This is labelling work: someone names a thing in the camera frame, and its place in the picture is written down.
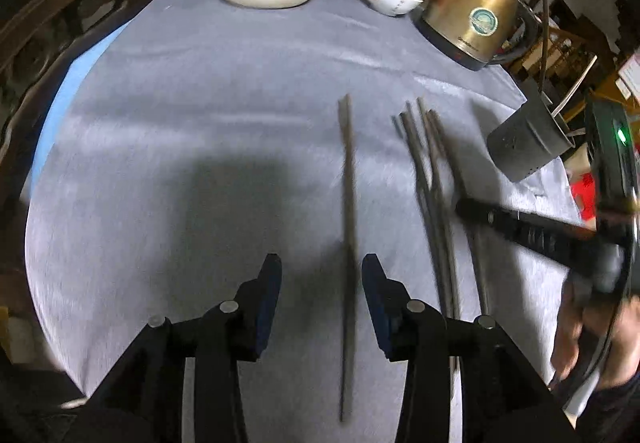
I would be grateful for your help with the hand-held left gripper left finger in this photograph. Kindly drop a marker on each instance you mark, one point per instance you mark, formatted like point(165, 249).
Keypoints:
point(265, 303)

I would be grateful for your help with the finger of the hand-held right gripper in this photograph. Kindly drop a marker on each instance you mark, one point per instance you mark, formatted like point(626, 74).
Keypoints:
point(540, 235)

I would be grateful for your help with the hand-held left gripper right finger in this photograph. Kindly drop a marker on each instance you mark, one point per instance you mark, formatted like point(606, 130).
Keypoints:
point(375, 303)

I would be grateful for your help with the grey metal chopstick holder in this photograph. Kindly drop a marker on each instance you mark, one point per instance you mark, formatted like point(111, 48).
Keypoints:
point(525, 143)

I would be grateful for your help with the person's right hand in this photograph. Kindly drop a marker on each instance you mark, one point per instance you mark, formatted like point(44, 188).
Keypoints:
point(570, 333)

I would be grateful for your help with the red plastic stool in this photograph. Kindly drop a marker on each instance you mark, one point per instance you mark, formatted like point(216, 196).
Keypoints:
point(582, 193)

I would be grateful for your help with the brass-coloured electric kettle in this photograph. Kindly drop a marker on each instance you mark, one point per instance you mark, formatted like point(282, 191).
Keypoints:
point(465, 8)

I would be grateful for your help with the grey tablecloth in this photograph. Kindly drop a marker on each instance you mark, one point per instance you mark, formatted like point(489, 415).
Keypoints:
point(200, 98)

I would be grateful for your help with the blue table cover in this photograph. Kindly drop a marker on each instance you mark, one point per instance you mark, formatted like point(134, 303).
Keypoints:
point(75, 83)

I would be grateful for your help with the wall calendar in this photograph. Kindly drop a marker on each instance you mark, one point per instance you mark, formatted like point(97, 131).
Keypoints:
point(631, 73)

